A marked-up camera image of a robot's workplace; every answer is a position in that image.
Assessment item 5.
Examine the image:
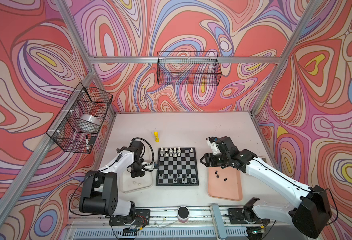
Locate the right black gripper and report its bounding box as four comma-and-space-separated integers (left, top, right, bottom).
199, 152, 230, 167

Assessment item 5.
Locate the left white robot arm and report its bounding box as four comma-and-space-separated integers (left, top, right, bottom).
78, 138, 148, 219

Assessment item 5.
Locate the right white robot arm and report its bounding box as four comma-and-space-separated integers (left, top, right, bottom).
200, 137, 332, 239

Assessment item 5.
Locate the black white chess board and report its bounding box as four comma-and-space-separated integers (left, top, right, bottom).
156, 147, 200, 187

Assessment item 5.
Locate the yellow glue stick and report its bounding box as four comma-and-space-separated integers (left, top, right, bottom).
154, 132, 159, 143

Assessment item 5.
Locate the pink plastic tray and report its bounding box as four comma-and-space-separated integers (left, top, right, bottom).
208, 167, 243, 202

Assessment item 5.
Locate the white plastic tray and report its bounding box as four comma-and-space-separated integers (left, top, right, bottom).
119, 171, 153, 193

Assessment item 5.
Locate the black marker pen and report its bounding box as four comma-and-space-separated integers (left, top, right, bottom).
85, 135, 89, 152

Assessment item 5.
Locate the clear tape roll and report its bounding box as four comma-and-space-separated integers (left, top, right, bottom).
80, 114, 101, 126

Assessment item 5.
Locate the black pink round speaker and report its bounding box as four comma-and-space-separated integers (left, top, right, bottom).
177, 206, 190, 223

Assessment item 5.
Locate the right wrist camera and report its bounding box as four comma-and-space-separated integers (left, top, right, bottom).
207, 138, 221, 155

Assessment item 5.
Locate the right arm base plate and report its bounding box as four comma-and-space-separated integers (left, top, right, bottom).
225, 198, 271, 225

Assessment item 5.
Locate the black wire basket left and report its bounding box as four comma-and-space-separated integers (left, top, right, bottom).
46, 83, 113, 154

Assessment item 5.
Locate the black wire basket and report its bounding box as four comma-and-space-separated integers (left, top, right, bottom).
156, 50, 222, 86
46, 83, 113, 154

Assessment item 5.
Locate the grey blue rail bracket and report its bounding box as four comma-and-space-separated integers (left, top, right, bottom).
210, 203, 228, 240

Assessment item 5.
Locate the black wire basket back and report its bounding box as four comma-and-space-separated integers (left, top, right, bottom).
156, 50, 222, 86

